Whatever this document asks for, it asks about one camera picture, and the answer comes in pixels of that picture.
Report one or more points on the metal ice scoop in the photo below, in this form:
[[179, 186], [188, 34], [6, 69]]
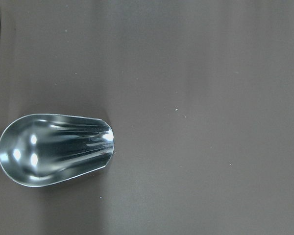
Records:
[[40, 150]]

